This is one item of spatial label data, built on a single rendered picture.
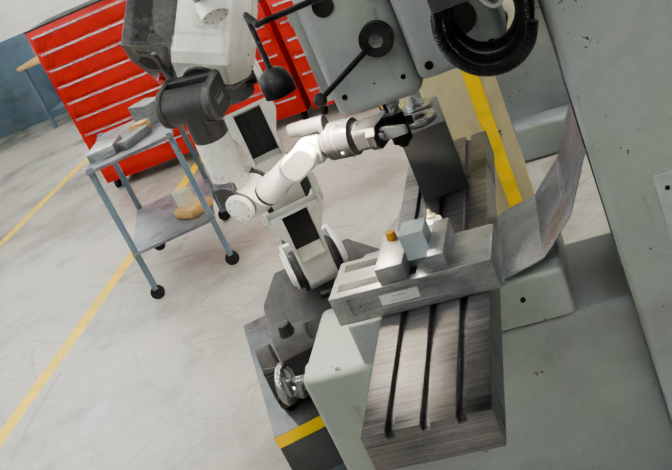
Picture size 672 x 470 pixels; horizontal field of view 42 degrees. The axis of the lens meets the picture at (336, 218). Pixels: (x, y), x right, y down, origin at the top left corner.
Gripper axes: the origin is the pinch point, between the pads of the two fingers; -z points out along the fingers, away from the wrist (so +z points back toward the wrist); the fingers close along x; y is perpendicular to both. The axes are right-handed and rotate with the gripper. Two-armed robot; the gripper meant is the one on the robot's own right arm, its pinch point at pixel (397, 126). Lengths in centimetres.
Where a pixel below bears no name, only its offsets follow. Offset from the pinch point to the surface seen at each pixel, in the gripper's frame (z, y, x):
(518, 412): -9, 71, -14
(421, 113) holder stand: 6.2, 8.0, 26.9
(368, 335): 15.6, 39.8, -21.9
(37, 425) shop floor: 262, 124, 51
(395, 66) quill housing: -8.5, -15.5, -8.0
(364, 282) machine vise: 5.3, 20.8, -30.0
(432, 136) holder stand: 2.3, 12.0, 19.9
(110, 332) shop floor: 273, 124, 125
